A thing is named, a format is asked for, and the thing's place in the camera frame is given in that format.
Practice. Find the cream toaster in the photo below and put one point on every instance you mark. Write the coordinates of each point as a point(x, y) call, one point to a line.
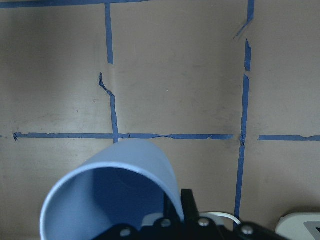
point(299, 226)

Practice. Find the blue cup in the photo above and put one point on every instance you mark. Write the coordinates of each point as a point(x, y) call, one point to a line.
point(120, 185)

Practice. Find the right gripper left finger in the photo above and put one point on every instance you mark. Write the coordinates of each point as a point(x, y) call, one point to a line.
point(169, 210)

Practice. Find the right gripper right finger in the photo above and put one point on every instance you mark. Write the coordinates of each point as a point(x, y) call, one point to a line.
point(189, 206)

